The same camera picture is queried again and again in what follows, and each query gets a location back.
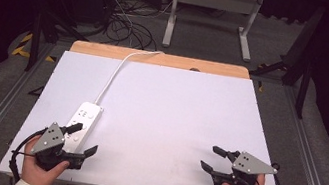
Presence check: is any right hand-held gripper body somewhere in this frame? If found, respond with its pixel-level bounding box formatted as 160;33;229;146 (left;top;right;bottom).
210;146;281;185

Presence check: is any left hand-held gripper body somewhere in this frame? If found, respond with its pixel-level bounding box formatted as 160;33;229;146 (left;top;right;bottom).
26;118;93;178

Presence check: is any white power strip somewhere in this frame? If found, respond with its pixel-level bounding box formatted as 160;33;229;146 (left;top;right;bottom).
59;98;106;158

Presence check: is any person's left hand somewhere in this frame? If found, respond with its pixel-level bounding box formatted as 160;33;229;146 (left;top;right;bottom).
17;132;74;185

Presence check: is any yellow black hazard tape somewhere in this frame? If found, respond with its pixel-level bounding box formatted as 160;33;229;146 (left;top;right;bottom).
10;29;61;64

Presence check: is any black metal stand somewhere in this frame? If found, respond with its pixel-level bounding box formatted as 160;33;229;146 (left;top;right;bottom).
243;0;326;121
21;8;94;82

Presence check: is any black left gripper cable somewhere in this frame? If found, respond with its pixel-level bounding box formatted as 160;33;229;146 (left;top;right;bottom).
5;122;49;185

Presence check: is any white power strip cable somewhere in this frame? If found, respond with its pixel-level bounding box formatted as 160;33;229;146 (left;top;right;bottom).
93;41;166;116

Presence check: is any tangle of black floor cables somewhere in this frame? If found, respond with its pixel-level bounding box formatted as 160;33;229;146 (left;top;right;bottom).
88;0;176;55

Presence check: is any white metal desk frame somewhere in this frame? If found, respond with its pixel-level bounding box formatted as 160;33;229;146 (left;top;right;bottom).
161;0;266;64

